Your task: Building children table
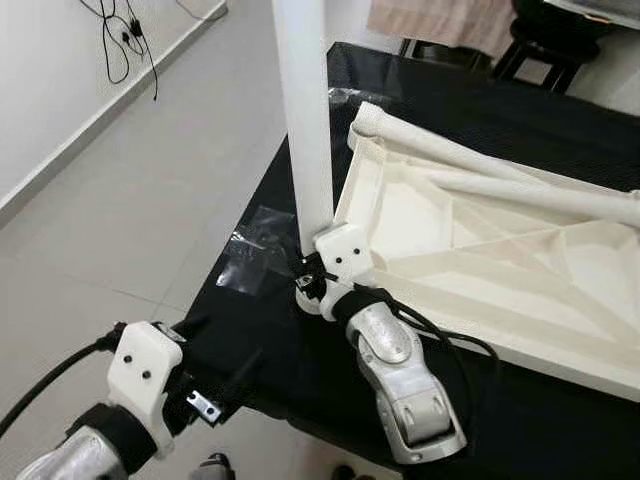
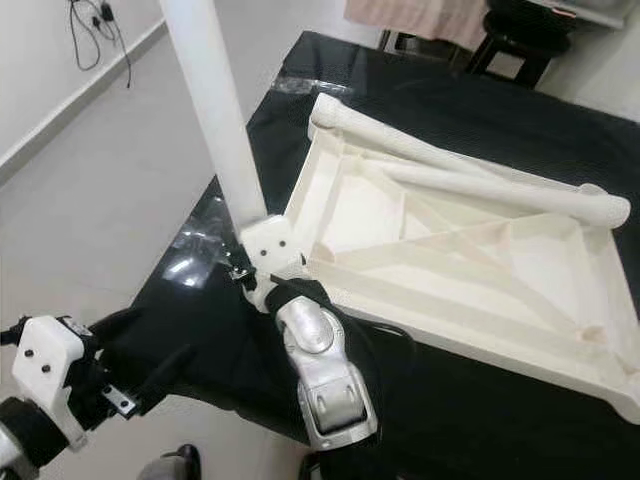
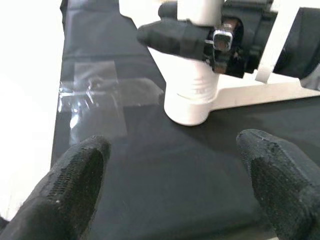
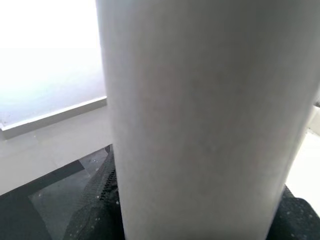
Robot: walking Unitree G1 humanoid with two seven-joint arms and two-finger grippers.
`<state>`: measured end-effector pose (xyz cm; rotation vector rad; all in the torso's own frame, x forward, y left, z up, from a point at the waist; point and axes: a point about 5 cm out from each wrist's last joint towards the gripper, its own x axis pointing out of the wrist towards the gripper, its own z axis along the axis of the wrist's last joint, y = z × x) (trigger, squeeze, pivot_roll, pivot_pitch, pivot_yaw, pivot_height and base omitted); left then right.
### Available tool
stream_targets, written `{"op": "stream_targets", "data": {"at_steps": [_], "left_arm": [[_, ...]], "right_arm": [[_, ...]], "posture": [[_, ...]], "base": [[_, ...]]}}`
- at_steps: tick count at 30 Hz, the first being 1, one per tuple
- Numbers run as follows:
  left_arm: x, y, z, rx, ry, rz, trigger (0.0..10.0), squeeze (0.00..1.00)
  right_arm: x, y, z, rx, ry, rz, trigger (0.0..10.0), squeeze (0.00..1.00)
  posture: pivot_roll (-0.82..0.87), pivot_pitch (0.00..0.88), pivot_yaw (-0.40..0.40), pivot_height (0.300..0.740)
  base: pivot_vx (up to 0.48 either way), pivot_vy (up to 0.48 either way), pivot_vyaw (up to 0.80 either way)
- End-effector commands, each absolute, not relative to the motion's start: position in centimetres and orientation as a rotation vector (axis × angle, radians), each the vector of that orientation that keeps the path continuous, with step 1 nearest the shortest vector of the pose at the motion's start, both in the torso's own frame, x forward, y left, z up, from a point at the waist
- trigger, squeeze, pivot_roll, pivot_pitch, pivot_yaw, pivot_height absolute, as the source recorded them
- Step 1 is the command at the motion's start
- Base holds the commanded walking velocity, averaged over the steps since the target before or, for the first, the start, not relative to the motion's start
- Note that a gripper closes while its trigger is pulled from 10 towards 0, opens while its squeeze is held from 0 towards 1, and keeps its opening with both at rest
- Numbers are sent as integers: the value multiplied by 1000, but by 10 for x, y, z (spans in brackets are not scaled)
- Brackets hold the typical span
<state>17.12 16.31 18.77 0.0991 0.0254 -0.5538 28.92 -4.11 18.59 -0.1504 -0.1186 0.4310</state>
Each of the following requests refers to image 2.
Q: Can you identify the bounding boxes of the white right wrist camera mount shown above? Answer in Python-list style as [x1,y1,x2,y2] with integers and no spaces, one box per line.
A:
[238,215,306,291]

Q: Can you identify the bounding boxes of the white plastic table leg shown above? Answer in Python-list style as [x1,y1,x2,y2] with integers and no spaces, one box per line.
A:
[380,160,633,229]
[158,0,271,229]
[308,93,491,186]

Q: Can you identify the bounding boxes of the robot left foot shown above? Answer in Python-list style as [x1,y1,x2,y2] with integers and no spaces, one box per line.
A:
[138,445,203,480]

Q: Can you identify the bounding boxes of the black tablecloth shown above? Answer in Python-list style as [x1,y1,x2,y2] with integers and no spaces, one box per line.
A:
[115,30,640,480]

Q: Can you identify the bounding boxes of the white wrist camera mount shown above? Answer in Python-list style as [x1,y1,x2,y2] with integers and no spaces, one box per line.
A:
[238,215,306,291]
[15,315,96,451]

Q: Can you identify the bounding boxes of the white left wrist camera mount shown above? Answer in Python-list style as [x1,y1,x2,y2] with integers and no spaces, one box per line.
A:
[15,315,96,451]

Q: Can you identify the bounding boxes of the black stool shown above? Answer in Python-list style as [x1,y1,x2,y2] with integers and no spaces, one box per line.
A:
[465,25,576,86]

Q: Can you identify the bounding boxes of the black wall cable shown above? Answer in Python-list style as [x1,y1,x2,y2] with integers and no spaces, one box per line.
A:
[68,0,106,71]
[100,0,133,89]

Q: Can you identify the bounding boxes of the large clear tape patch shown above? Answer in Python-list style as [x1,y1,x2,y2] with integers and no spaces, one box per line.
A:
[160,180,251,291]

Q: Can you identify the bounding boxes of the beige striped cloth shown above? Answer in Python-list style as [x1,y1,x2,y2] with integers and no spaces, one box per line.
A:
[345,0,491,51]

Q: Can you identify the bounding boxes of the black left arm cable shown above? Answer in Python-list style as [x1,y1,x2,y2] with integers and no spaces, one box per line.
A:
[0,320,26,346]

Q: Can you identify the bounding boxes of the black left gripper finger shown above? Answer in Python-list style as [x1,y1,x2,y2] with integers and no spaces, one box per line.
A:
[135,345,199,401]
[95,308,146,341]

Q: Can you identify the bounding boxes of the white plastic children table top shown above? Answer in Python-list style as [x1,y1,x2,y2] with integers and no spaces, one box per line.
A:
[255,93,640,426]

